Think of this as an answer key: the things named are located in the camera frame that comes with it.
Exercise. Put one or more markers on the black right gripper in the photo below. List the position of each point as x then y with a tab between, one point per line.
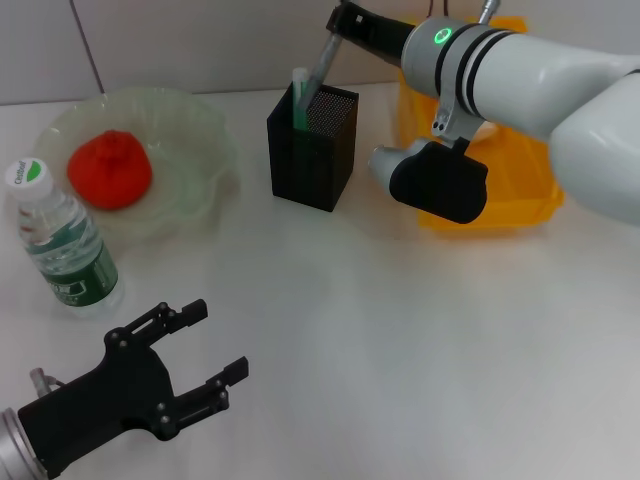
380	32

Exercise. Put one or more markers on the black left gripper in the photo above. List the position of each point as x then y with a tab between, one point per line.
110	400

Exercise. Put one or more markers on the grey marker pen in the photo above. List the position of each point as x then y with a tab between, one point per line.
322	70

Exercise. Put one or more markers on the mint green pen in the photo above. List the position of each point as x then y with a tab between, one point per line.
299	100

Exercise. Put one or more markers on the clear plastic water bottle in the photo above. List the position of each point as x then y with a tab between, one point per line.
65	240

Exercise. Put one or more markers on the red tomato-shaped object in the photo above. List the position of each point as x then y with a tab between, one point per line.
110	170

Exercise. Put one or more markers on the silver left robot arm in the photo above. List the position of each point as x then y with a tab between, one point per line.
15	445

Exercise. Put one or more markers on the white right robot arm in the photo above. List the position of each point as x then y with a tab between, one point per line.
525	85

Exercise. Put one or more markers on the black mesh pen holder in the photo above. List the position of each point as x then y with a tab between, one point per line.
310	170

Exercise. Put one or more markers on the pale green glass fruit plate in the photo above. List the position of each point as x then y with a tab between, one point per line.
190	165

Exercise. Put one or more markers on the yellow plastic bin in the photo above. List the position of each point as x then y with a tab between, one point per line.
510	190

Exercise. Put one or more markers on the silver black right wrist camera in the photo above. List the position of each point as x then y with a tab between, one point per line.
440	185

